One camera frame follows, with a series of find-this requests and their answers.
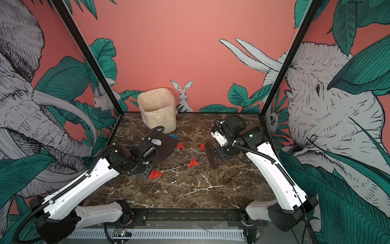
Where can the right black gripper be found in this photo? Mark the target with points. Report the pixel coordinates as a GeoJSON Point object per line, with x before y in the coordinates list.
{"type": "Point", "coordinates": [225, 157]}

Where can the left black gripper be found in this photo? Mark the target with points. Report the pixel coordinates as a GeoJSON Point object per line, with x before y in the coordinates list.
{"type": "Point", "coordinates": [147, 174]}

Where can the brown hand brush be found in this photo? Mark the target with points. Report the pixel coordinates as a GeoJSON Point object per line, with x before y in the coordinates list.
{"type": "Point", "coordinates": [212, 156]}

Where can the red paper scrap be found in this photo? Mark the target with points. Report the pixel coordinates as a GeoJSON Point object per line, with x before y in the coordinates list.
{"type": "Point", "coordinates": [155, 174]}
{"type": "Point", "coordinates": [193, 163]}
{"type": "Point", "coordinates": [202, 147]}
{"type": "Point", "coordinates": [180, 146]}

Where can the dark brown dustpan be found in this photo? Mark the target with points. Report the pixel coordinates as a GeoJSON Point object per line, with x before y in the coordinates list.
{"type": "Point", "coordinates": [167, 148]}

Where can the white paper scrap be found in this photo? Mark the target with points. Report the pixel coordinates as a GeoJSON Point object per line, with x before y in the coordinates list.
{"type": "Point", "coordinates": [156, 142]}

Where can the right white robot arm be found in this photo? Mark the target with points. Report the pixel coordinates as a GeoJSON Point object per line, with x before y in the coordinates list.
{"type": "Point", "coordinates": [292, 203]}

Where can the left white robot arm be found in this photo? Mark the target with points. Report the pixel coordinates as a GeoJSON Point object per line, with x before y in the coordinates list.
{"type": "Point", "coordinates": [59, 214]}

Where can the cream bin with plastic liner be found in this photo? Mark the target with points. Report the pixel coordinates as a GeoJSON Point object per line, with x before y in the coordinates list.
{"type": "Point", "coordinates": [158, 108]}

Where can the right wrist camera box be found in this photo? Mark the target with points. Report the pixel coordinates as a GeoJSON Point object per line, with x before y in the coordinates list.
{"type": "Point", "coordinates": [222, 141]}

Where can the black front mounting rail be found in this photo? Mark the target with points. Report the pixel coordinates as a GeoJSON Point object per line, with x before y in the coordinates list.
{"type": "Point", "coordinates": [189, 215]}

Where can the white slotted cable duct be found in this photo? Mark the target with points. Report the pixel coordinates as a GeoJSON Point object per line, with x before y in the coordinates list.
{"type": "Point", "coordinates": [182, 234]}

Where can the left black frame post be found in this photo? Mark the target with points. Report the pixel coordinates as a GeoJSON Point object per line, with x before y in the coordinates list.
{"type": "Point", "coordinates": [74, 30]}

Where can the black frame post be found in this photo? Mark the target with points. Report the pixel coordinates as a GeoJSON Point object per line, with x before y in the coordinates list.
{"type": "Point", "coordinates": [74, 30]}
{"type": "Point", "coordinates": [300, 35]}

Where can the right black frame post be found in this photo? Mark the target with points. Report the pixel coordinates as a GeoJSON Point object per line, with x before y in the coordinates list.
{"type": "Point", "coordinates": [300, 35]}

